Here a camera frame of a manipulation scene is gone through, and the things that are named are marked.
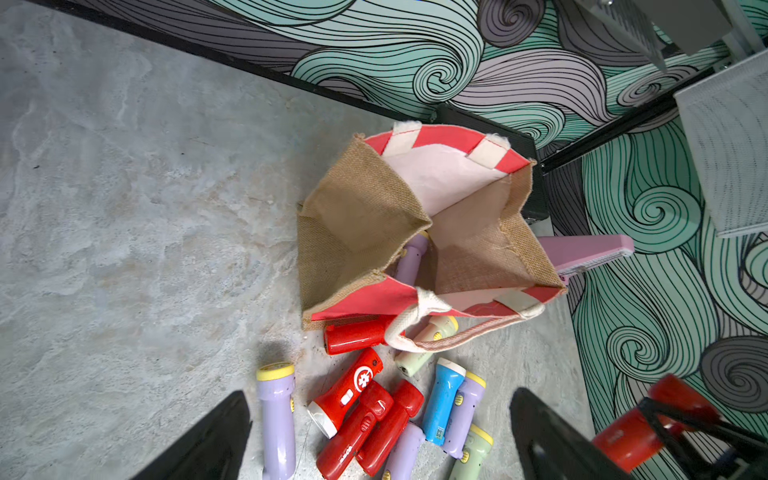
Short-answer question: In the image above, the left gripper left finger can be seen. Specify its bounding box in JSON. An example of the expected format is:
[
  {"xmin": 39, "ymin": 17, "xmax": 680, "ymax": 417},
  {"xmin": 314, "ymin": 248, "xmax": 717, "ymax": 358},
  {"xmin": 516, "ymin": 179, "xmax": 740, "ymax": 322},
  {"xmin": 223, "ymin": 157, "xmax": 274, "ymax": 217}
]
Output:
[{"xmin": 134, "ymin": 391, "xmax": 252, "ymax": 480}]

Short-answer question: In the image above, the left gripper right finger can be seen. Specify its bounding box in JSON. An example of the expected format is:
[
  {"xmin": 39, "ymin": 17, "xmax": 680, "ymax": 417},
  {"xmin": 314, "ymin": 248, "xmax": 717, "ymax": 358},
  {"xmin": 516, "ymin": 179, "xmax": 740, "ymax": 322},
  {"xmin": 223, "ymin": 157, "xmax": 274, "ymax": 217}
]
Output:
[{"xmin": 510, "ymin": 387, "xmax": 630, "ymax": 480}]

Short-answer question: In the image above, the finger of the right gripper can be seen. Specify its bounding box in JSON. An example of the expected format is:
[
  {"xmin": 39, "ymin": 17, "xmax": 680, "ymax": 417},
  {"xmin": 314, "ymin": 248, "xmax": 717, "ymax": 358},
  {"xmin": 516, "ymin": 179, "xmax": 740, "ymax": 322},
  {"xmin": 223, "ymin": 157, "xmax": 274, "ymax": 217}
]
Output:
[{"xmin": 638, "ymin": 398, "xmax": 767, "ymax": 480}]

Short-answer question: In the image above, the red jute tote bag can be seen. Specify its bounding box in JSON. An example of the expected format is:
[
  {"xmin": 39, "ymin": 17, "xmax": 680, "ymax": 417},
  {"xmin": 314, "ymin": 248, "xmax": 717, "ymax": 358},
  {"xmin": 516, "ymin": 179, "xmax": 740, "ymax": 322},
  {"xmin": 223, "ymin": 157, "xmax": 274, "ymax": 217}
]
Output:
[{"xmin": 297, "ymin": 121, "xmax": 566, "ymax": 353}]

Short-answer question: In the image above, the pale green flashlight lower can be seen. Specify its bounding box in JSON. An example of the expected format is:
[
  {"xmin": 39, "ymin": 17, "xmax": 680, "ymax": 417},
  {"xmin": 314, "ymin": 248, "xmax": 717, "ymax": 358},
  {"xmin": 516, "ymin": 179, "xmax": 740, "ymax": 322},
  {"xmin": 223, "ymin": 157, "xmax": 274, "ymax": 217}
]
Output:
[{"xmin": 448, "ymin": 424, "xmax": 494, "ymax": 480}]

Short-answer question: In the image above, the pale green flashlight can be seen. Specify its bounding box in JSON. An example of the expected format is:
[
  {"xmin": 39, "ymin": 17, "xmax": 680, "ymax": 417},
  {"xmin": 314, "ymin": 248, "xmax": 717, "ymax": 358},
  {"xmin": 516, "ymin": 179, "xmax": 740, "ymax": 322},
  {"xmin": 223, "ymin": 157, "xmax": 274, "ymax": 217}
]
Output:
[
  {"xmin": 394, "ymin": 314, "xmax": 460, "ymax": 379},
  {"xmin": 448, "ymin": 424, "xmax": 494, "ymax": 480}
]

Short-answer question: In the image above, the blue flashlight white head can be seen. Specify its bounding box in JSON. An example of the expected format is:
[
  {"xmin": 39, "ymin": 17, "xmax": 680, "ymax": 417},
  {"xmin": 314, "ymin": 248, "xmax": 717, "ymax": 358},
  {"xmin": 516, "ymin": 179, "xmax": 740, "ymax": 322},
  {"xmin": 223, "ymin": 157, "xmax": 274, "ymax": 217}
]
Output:
[{"xmin": 422, "ymin": 357, "xmax": 466, "ymax": 446}]

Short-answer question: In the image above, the red flashlight white head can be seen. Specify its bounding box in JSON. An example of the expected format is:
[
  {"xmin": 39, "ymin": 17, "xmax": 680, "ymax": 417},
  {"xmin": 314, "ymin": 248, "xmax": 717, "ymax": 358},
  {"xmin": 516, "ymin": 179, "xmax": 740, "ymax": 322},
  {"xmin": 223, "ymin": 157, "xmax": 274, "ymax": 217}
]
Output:
[{"xmin": 307, "ymin": 348, "xmax": 383, "ymax": 439}]

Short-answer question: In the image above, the purple flashlight yellow head bottom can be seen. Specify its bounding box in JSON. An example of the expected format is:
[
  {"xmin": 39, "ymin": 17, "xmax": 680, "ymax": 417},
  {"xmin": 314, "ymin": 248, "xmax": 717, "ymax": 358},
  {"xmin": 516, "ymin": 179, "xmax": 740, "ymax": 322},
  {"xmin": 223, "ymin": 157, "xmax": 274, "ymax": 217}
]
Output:
[{"xmin": 381, "ymin": 423, "xmax": 425, "ymax": 480}]

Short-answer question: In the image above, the pale green flashlight upper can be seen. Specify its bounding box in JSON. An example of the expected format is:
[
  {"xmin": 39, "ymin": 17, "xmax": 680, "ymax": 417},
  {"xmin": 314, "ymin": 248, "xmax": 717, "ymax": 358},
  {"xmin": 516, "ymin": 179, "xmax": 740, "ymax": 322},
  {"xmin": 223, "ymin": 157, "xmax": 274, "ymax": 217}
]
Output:
[{"xmin": 394, "ymin": 314, "xmax": 460, "ymax": 379}]

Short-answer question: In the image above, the pink metronome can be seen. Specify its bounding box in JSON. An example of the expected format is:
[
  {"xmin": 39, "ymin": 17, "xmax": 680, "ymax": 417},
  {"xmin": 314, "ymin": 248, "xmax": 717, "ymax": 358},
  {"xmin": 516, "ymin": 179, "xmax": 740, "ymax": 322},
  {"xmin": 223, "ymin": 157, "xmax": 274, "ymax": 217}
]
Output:
[{"xmin": 538, "ymin": 235, "xmax": 635, "ymax": 282}]

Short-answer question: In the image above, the black hard carry case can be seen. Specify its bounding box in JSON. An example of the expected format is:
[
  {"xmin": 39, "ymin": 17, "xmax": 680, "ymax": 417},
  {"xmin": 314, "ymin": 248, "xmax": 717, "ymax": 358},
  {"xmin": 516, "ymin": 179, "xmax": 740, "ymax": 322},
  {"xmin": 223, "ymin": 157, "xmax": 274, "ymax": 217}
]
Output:
[{"xmin": 432, "ymin": 103, "xmax": 549, "ymax": 224}]

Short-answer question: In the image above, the clear plastic wall bin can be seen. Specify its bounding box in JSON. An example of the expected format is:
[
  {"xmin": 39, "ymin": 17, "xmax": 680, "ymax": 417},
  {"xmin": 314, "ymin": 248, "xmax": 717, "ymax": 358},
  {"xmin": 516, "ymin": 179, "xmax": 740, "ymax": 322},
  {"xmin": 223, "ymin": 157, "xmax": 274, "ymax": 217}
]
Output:
[{"xmin": 674, "ymin": 51, "xmax": 767, "ymax": 237}]

